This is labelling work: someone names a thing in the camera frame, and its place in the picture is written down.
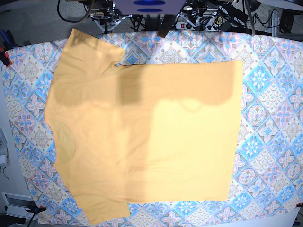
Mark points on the yellow T-shirt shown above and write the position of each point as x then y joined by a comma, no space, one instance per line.
141,133

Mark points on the white power strip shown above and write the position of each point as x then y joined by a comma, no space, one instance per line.
188,26

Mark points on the patterned tile tablecloth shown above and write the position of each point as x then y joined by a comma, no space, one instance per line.
267,179

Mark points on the red clamp upper left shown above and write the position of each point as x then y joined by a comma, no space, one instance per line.
4,57

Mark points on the black bracket at table edge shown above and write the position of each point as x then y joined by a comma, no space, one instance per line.
166,25

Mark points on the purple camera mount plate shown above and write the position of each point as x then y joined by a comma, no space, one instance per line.
170,7

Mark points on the white rail lower left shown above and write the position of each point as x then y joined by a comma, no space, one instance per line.
16,205

